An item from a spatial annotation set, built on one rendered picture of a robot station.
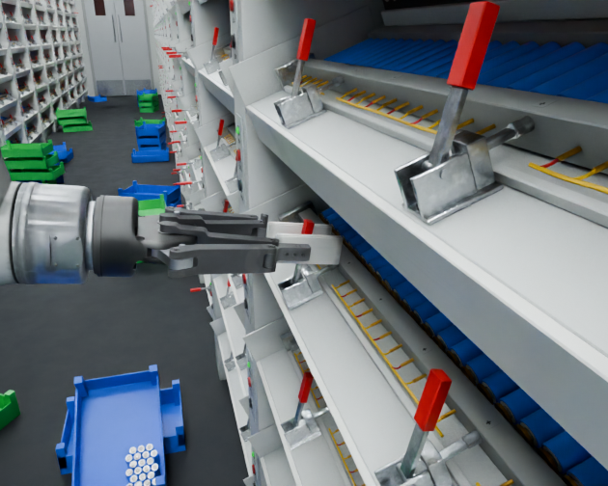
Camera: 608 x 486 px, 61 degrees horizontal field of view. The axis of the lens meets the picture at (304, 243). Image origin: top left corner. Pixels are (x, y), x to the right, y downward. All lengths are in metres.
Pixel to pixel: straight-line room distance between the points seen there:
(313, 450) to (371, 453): 0.27
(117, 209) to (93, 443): 1.03
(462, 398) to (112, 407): 1.20
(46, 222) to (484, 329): 0.36
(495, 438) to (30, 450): 1.39
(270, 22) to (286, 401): 0.48
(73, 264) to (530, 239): 0.37
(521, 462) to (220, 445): 1.20
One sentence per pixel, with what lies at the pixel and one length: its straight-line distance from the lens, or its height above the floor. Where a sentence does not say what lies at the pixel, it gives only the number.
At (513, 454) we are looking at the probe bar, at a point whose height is 0.78.
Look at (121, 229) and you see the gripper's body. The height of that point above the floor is 0.85.
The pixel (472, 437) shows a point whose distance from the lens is 0.35.
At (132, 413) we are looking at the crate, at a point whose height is 0.10.
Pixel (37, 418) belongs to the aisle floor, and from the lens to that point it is 1.71.
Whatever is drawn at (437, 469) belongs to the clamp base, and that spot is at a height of 0.77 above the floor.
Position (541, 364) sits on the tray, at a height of 0.90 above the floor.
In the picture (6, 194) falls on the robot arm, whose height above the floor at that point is 0.88.
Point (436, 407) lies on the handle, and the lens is 0.31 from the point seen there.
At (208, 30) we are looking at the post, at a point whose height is 1.01.
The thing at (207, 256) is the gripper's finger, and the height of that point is 0.82.
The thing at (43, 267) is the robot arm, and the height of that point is 0.82.
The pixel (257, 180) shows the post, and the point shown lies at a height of 0.82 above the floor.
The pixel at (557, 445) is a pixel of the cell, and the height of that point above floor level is 0.79.
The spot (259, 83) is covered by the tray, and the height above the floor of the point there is 0.95.
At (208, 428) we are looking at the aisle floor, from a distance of 1.53.
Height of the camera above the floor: 1.00
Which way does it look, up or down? 22 degrees down
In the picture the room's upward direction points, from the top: straight up
